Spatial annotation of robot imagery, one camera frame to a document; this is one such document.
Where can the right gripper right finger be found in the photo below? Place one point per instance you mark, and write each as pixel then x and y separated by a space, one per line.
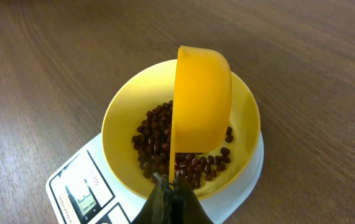
pixel 186 208

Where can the yellow measuring scoop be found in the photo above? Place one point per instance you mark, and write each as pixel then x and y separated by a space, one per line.
pixel 202 98

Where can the pale yellow plastic bowl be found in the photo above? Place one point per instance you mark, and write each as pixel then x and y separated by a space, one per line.
pixel 152 87

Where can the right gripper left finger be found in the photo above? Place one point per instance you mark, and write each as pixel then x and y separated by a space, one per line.
pixel 158 207

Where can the red beans in bowl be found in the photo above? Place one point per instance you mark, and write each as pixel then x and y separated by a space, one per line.
pixel 152 144

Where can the white digital kitchen scale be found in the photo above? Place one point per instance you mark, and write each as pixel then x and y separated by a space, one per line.
pixel 84 190

